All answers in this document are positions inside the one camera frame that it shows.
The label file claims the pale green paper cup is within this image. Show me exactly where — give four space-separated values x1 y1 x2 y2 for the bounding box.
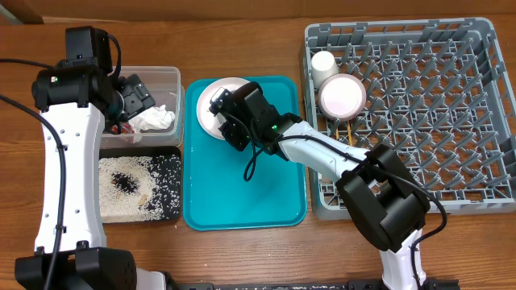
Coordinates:
310 51 339 89

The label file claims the grey dishwasher rack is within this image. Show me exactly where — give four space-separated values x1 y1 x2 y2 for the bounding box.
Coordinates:
301 18 515 214

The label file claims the white round plate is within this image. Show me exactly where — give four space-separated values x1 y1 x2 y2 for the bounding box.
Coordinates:
197 77 248 140

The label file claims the spilled rice pile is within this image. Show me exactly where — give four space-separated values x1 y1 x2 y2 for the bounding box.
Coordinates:
98 155 182 224

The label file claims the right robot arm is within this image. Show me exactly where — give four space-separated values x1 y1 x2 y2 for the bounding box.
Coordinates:
208 81 431 289

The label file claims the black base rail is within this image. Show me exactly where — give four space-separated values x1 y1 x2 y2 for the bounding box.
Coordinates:
179 278 460 290

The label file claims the clear plastic storage bin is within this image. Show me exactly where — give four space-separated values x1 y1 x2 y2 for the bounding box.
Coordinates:
100 66 185 149

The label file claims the pink bowl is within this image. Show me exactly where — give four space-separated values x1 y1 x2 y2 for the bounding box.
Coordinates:
318 73 367 121

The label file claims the white napkin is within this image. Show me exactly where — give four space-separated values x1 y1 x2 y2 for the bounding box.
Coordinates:
128 105 176 132

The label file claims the red snack wrapper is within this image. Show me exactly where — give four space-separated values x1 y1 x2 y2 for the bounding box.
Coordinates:
106 122 135 143

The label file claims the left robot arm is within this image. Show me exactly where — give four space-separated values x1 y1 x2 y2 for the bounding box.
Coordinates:
15 27 176 289

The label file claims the black plastic tray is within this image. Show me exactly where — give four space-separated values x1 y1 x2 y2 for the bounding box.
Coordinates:
98 145 183 225

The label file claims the teal serving tray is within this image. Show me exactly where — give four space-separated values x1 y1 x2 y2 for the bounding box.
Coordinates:
183 79 307 230

